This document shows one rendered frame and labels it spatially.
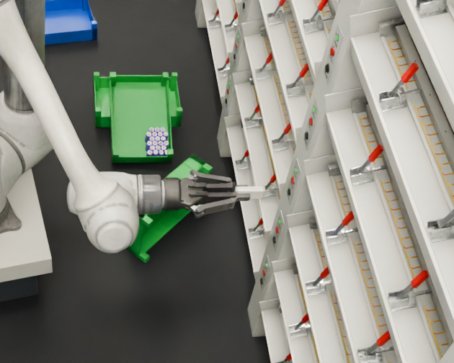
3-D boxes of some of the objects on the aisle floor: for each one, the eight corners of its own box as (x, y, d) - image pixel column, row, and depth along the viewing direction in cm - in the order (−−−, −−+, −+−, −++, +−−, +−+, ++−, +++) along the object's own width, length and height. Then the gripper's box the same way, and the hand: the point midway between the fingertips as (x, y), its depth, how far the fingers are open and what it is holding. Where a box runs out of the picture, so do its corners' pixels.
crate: (18, 47, 291) (16, 31, 284) (10, 14, 302) (9, -3, 296) (97, 39, 299) (97, 24, 293) (86, 7, 311) (86, -9, 305)
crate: (95, 127, 270) (95, 111, 264) (93, 87, 282) (93, 71, 276) (180, 127, 275) (182, 111, 269) (175, 88, 288) (176, 71, 282)
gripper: (158, 182, 183) (256, 181, 187) (163, 227, 175) (265, 224, 179) (161, 161, 177) (262, 160, 182) (166, 206, 169) (271, 204, 174)
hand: (249, 192), depth 180 cm, fingers closed
